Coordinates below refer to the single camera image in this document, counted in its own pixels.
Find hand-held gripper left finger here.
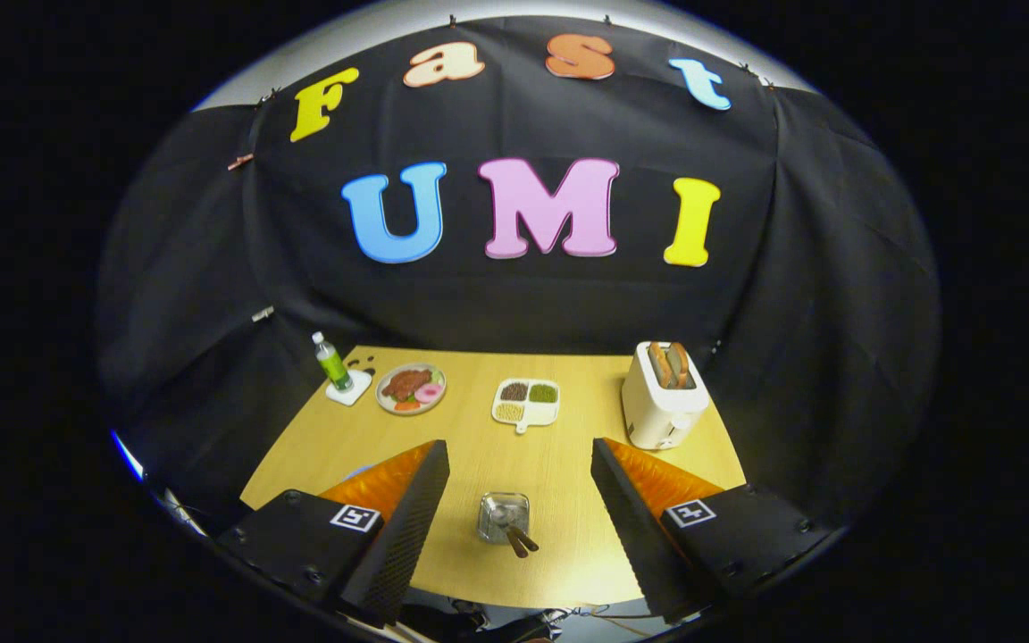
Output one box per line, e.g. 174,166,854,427
213,438,451,629

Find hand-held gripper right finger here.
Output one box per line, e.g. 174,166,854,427
590,436,837,624

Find spoon with wooden handle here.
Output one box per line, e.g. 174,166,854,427
490,505,530,560

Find white toaster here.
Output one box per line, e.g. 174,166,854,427
621,340,711,451

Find brown meat slice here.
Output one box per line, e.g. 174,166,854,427
381,368,433,403

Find white square coaster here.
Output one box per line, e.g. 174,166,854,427
325,369,373,407

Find white divided bean dish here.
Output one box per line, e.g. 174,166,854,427
491,377,562,435

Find white food plate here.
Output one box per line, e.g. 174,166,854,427
375,362,448,417

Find green drink bottle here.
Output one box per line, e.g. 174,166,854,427
312,331,355,394

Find computer monitor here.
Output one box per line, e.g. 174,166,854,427
109,429,212,537

